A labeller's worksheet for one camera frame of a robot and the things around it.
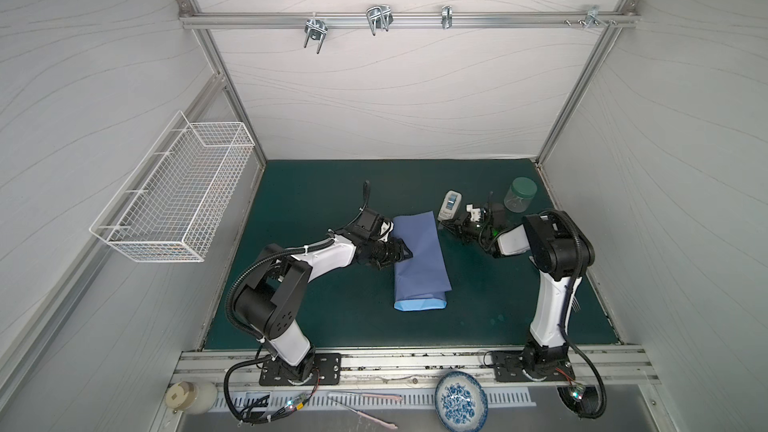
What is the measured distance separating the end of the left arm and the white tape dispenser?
0.23 meters

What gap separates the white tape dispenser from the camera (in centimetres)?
103

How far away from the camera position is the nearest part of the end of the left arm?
70 cm

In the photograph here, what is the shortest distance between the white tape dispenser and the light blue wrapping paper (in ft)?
0.36

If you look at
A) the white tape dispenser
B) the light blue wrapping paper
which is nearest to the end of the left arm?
the light blue wrapping paper

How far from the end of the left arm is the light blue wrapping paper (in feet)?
0.12

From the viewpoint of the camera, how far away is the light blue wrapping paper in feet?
2.67
